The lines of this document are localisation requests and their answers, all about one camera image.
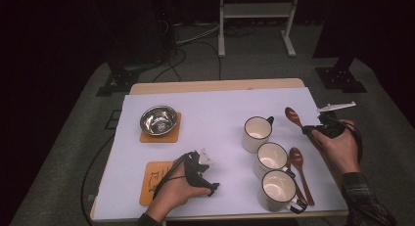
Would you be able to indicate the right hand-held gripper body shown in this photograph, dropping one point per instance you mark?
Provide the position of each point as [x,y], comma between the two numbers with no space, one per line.
[332,126]

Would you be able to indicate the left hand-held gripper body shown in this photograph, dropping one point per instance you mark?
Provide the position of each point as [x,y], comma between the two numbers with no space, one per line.
[195,170]

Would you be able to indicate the brown wooden spoon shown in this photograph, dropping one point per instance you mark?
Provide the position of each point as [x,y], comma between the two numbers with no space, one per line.
[296,156]
[292,115]

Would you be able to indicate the engraved wooden coaster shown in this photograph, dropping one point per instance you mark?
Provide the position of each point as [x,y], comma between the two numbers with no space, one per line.
[151,173]
[173,138]

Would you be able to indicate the white mug black rim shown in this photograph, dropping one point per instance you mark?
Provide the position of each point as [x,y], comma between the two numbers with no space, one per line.
[271,156]
[278,188]
[256,134]

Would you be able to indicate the shiny steel bowl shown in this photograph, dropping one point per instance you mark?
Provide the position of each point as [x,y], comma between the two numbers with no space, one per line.
[159,120]

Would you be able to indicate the person's left hand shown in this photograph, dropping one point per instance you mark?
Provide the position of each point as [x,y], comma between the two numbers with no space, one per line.
[177,190]

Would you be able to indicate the person's right hand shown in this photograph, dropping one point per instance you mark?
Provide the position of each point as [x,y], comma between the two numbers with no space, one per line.
[345,151]

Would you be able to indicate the black stand base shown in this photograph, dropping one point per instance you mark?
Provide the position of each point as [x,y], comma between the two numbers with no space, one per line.
[119,81]
[341,79]

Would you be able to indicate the white table cover sheet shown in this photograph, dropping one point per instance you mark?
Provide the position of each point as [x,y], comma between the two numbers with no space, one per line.
[212,105]

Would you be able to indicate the white metal stand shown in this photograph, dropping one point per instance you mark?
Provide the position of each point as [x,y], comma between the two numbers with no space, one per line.
[254,10]

